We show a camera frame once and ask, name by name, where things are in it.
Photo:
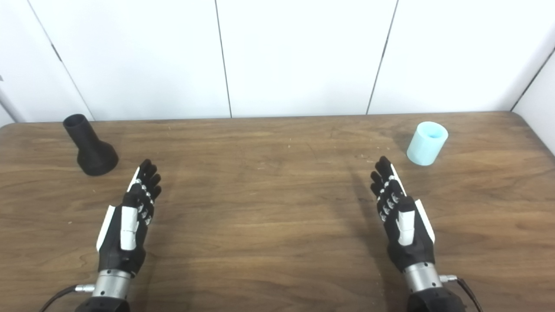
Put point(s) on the black flared nozzle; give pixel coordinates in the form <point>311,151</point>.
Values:
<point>93,154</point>

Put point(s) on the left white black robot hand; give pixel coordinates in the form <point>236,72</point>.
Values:
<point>117,247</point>

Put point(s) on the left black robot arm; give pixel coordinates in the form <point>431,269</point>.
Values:
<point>110,286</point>

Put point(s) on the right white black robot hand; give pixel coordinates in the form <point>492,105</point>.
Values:
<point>412,247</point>

